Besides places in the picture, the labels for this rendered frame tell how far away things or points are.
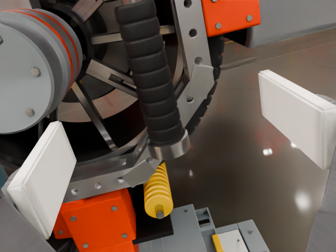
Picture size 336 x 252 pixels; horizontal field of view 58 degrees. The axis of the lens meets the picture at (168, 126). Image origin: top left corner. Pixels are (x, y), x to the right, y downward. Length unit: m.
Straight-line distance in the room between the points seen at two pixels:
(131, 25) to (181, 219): 0.83
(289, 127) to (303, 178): 1.35
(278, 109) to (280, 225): 1.13
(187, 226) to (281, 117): 0.84
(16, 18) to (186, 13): 0.24
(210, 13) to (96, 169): 0.36
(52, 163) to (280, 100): 0.12
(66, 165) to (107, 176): 0.40
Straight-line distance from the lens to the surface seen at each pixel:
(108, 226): 0.64
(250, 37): 0.69
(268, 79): 0.18
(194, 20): 0.50
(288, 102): 0.16
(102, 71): 0.61
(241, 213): 1.35
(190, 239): 0.96
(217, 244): 0.99
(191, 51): 0.50
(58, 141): 0.18
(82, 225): 0.64
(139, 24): 0.27
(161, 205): 0.63
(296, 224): 1.30
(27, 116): 0.39
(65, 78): 0.41
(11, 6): 0.52
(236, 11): 0.51
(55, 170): 0.17
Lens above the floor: 0.90
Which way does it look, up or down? 24 degrees down
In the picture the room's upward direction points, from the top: 14 degrees counter-clockwise
